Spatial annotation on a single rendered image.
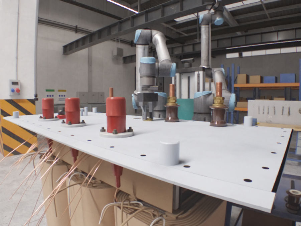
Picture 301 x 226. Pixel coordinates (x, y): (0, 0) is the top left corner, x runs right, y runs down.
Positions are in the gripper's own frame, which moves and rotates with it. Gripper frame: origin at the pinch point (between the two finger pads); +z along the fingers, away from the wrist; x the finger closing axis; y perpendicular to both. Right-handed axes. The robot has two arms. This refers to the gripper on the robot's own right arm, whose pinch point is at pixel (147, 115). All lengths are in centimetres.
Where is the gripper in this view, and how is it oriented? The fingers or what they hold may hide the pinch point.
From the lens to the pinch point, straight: 112.7
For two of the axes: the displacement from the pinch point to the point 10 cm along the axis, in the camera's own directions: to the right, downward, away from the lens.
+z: 0.0, 10.0, 0.8
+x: -6.5, 0.6, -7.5
